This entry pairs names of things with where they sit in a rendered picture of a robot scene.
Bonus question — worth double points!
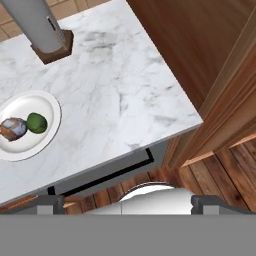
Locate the brown bread roll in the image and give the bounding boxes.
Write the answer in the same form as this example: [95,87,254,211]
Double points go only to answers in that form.
[0,116,28,143]

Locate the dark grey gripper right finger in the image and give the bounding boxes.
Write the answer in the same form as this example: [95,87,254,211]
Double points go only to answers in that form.
[190,194,255,216]

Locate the wooden tall cabinet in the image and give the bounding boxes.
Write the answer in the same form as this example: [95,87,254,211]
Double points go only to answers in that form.
[125,0,256,170]

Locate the grey drawer front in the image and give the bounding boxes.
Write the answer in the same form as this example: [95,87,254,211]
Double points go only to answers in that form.
[45,139,169,201]

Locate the white round plate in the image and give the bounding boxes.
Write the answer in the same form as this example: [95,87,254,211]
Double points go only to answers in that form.
[0,89,63,163]

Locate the white round object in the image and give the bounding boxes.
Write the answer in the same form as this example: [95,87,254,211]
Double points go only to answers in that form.
[83,181,195,216]

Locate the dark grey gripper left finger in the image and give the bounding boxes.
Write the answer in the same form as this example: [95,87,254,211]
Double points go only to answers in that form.
[4,194,66,216]

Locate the black drawer handle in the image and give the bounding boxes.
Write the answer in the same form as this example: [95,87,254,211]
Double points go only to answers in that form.
[47,147,155,198]

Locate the grey cylinder on wooden base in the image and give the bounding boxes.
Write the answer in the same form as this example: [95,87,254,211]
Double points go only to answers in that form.
[0,0,75,66]

